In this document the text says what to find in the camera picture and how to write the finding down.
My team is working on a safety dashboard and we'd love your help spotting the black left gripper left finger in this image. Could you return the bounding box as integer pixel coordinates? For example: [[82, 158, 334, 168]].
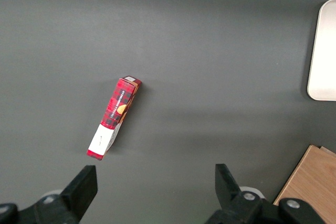
[[0, 165, 99, 224]]

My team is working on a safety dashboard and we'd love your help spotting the white plastic tray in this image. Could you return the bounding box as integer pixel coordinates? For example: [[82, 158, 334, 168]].
[[307, 0, 336, 101]]

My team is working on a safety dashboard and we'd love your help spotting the wooden board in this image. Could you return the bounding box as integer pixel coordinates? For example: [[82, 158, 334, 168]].
[[272, 144, 336, 224]]

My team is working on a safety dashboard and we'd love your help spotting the red plaid shortbread box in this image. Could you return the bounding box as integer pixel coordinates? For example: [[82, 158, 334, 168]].
[[86, 75, 143, 162]]

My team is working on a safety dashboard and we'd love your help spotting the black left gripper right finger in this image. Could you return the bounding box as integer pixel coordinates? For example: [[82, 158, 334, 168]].
[[204, 163, 326, 224]]

